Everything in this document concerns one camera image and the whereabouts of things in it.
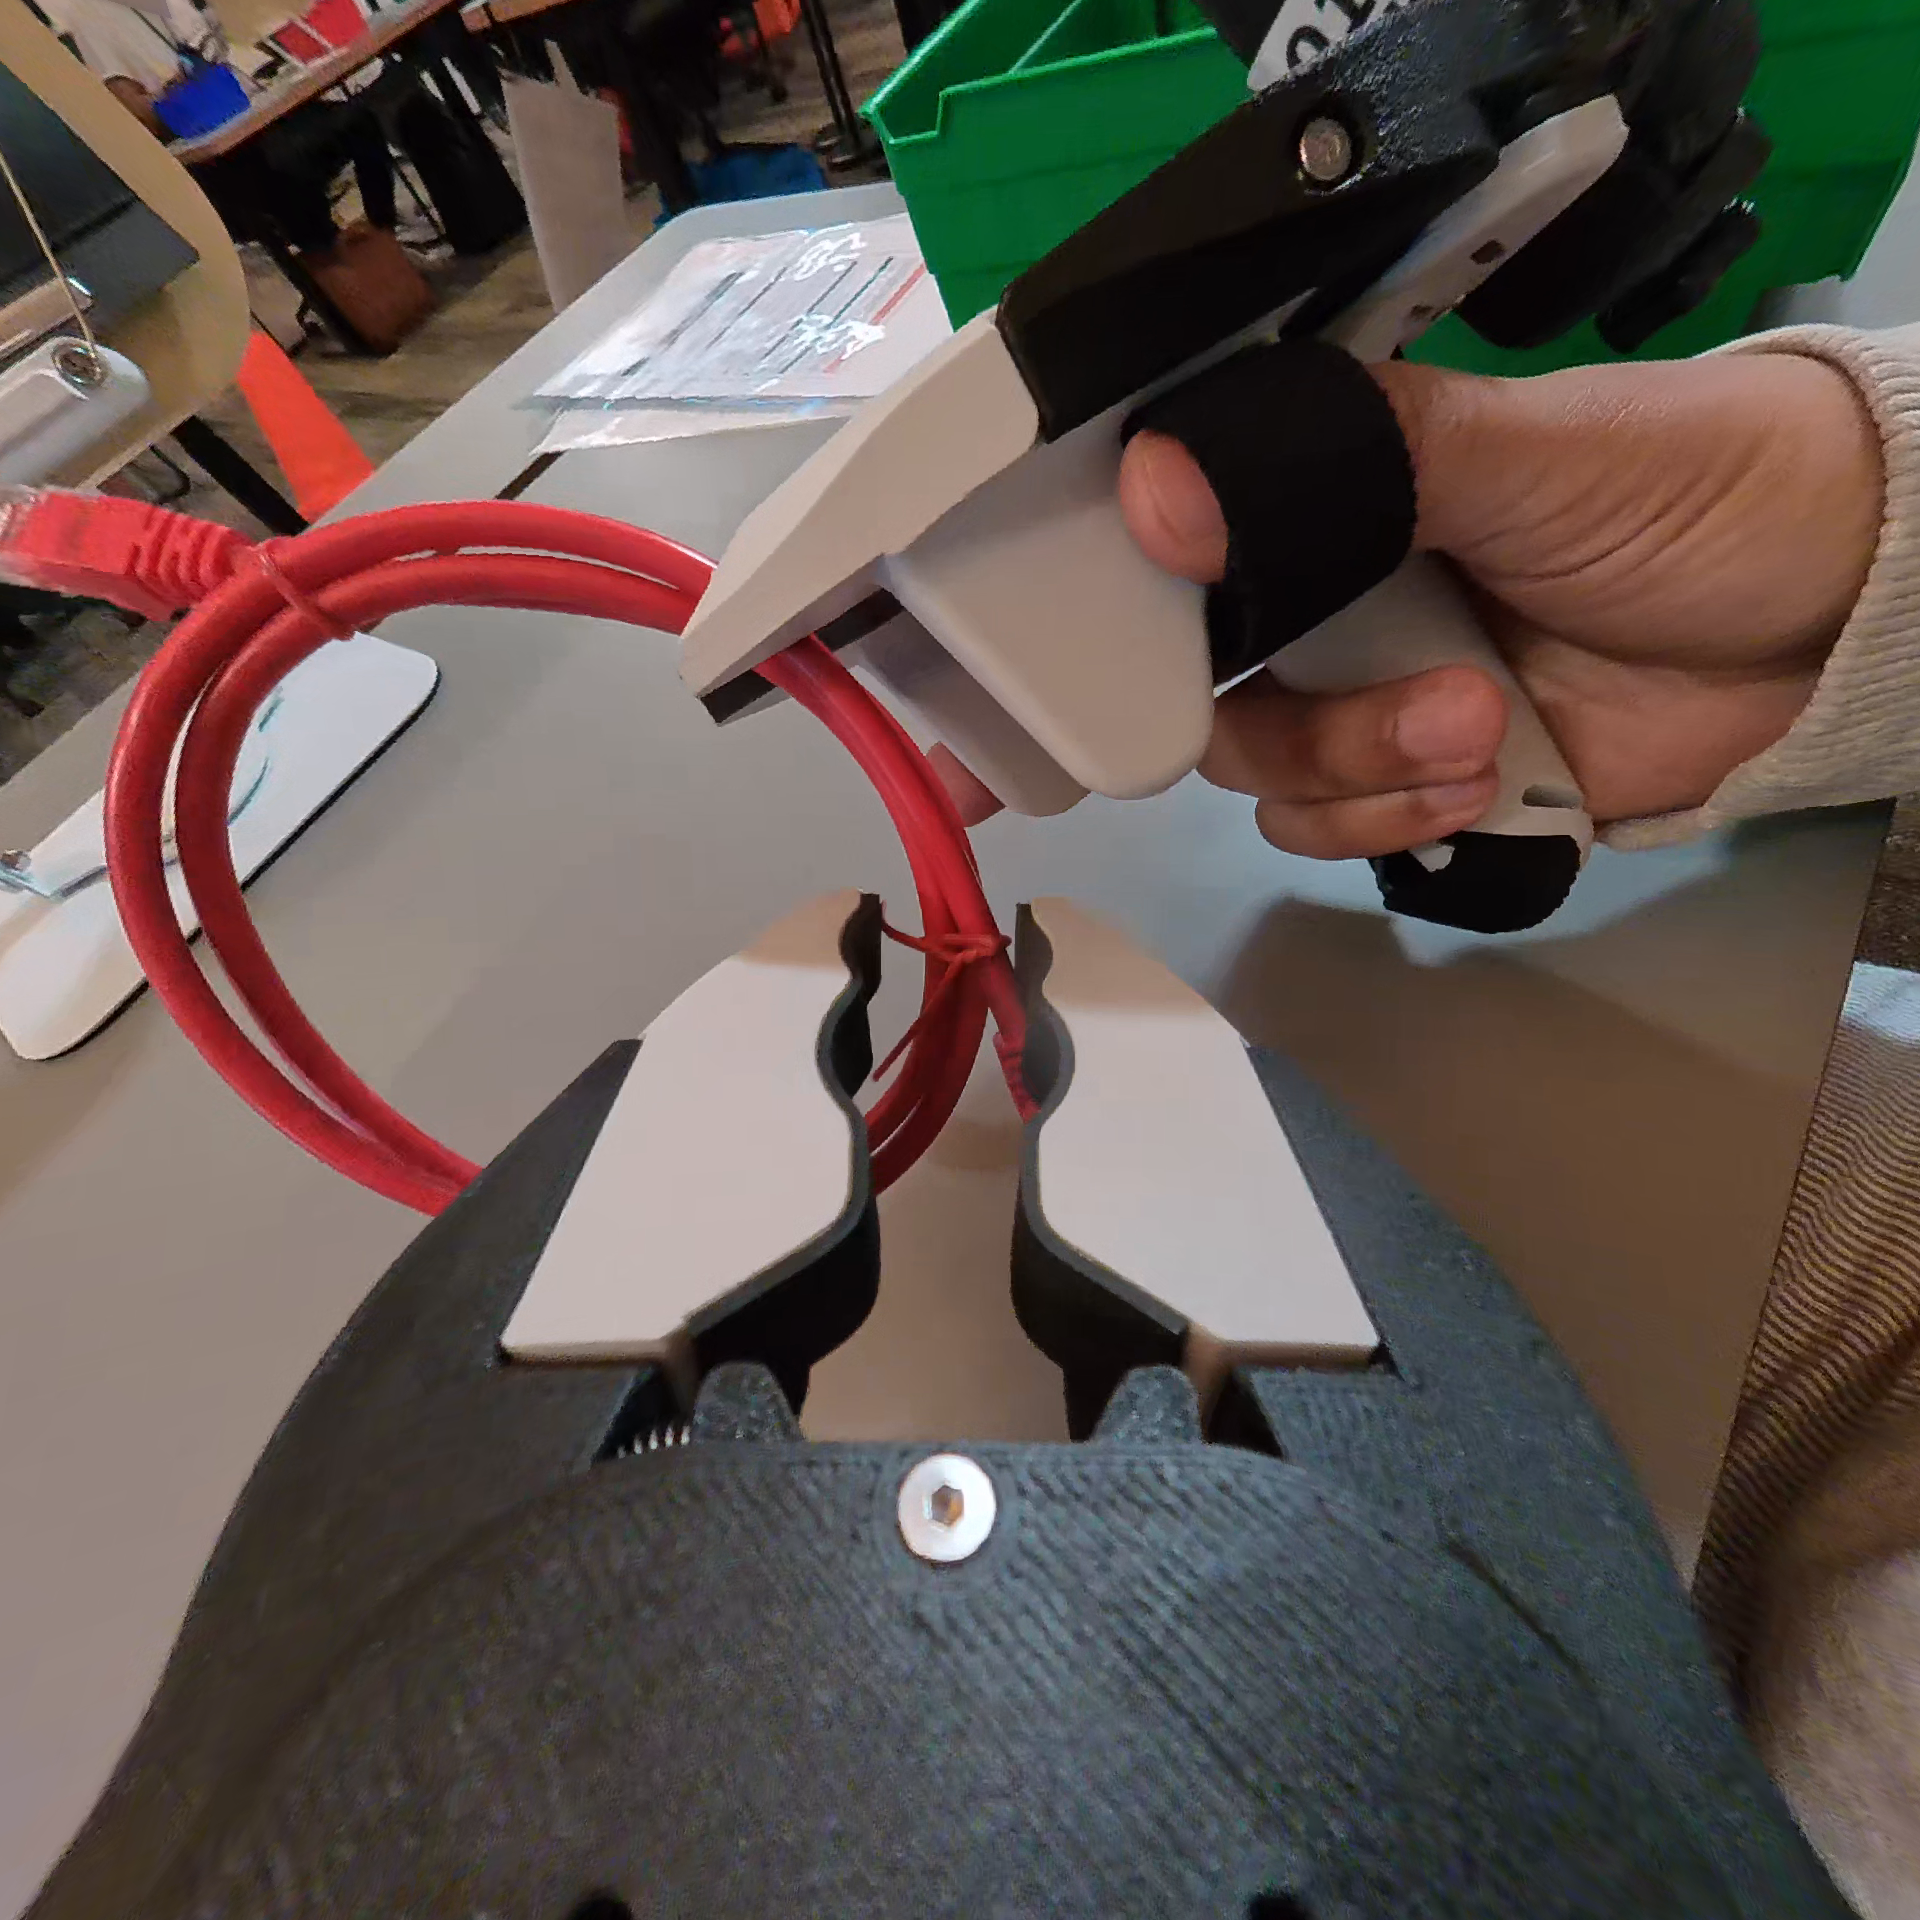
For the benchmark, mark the printed paper sheets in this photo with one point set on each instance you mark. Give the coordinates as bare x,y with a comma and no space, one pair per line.
722,330

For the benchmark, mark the person's right forearm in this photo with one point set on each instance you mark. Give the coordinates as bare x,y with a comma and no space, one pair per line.
1882,675

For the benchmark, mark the brown bag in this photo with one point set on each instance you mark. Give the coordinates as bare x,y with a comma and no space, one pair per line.
370,283

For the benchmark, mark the green plastic bin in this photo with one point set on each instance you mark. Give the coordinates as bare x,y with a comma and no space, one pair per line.
975,180

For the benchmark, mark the person's right hand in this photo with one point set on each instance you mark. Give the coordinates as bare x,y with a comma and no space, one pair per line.
1652,524

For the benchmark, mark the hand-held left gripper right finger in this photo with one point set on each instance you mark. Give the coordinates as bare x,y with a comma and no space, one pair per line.
1185,1201

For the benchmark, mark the wooden desk with black legs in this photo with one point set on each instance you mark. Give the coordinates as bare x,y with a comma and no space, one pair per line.
346,60

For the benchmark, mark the orange traffic cone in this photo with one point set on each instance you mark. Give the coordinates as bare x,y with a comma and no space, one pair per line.
301,434

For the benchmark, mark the white waste bin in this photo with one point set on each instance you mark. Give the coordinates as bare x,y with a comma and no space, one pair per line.
567,180

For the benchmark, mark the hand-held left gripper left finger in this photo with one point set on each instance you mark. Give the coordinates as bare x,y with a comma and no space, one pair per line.
676,1184

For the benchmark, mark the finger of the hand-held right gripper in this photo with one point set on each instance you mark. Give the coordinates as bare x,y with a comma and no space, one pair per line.
886,480

